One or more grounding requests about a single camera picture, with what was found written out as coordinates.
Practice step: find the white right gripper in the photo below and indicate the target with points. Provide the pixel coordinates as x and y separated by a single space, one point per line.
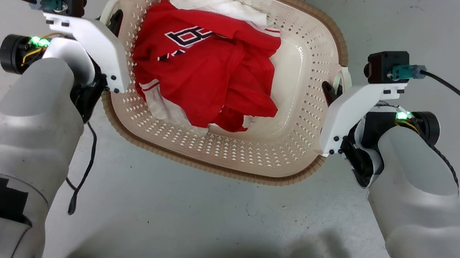
347 111

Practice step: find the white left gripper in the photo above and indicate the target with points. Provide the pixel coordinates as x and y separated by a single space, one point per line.
103 49

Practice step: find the cream laundry basket brown rim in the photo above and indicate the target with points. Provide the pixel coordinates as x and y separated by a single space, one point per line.
291 125

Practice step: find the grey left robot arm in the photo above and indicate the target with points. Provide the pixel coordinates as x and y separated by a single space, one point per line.
27 137

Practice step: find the white cloth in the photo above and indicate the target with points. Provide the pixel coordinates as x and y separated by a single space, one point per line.
218 5

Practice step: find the red baseball jersey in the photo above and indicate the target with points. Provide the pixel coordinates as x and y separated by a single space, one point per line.
211 74

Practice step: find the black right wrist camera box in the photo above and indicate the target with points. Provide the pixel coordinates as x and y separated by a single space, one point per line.
383 63

